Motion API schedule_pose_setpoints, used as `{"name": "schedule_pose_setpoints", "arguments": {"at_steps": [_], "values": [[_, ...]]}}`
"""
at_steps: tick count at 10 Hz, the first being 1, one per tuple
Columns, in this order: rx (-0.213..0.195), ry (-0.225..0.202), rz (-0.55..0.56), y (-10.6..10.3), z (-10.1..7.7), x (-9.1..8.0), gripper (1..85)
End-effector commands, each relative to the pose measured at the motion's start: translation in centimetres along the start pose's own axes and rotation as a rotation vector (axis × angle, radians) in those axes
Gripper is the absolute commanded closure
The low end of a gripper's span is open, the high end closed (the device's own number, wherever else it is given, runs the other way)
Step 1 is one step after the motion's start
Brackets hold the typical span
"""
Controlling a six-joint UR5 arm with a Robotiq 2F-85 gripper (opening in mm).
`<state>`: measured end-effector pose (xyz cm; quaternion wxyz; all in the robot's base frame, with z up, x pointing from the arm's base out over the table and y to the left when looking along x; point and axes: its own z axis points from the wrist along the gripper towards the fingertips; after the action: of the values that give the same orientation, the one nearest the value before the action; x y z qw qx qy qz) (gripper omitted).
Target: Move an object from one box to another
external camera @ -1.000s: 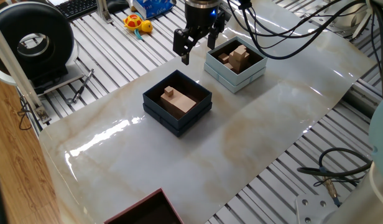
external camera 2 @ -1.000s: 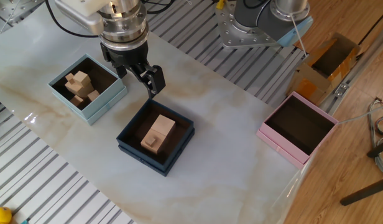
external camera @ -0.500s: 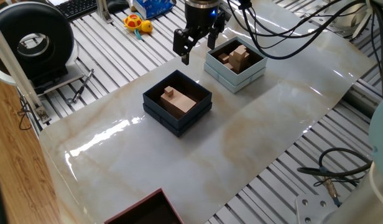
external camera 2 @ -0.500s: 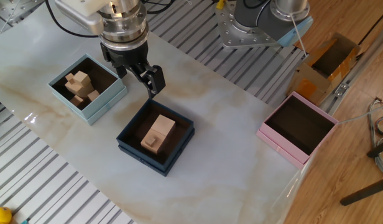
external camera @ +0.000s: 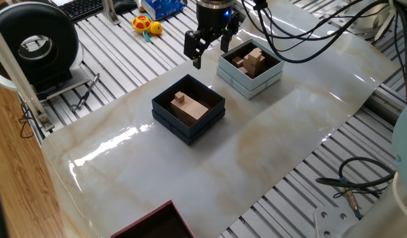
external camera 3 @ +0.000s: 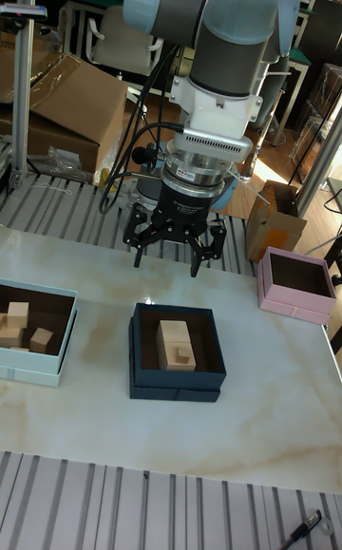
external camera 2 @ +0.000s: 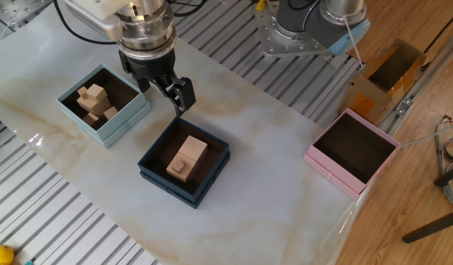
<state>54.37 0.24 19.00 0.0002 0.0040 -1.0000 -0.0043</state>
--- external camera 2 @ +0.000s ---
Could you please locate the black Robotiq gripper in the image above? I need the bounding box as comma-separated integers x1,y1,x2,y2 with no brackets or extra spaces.
118,38,197,118

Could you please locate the light blue cardboard box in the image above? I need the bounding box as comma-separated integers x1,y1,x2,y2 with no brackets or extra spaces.
56,63,152,149

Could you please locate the dark blue cardboard box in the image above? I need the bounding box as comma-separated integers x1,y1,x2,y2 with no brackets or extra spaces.
137,116,231,210

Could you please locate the pink cardboard box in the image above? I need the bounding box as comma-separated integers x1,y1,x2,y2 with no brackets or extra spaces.
302,107,402,202

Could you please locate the brown cardboard box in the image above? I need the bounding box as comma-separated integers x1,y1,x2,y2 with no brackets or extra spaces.
338,38,429,126

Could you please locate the large wooden cube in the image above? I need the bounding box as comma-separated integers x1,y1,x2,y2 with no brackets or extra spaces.
165,150,199,184
178,135,209,163

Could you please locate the medium wooden cube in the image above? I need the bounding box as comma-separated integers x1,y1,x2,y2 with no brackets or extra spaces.
87,83,109,103

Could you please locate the marble pattern mat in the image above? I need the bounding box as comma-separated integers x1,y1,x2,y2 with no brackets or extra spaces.
0,1,367,265

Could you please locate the perforated metal plate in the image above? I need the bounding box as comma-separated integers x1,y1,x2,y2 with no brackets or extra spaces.
0,0,54,29

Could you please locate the yellow turtle toy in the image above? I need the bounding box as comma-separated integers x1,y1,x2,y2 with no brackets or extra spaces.
0,244,35,265

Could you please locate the black stand leg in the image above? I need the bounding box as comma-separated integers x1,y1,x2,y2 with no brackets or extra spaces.
402,208,453,244
434,164,453,188

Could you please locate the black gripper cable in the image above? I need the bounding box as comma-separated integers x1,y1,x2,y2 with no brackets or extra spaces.
167,0,209,18
52,0,119,46

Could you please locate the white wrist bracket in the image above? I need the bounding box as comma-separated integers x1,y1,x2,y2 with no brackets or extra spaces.
64,0,134,42

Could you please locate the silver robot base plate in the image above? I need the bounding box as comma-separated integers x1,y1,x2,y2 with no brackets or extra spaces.
254,0,332,59

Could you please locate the thin white cable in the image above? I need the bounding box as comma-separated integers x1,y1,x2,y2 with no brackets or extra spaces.
343,15,364,68

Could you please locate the metal corner bracket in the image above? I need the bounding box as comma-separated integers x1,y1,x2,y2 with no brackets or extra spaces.
394,97,414,114

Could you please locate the long white cable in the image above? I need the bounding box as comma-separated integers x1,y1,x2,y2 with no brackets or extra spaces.
397,124,453,148

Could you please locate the aluminium table edge rail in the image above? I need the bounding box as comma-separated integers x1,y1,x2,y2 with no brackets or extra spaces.
375,24,453,137

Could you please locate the grey cable bundle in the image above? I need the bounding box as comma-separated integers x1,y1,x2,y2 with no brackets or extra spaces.
434,116,453,209

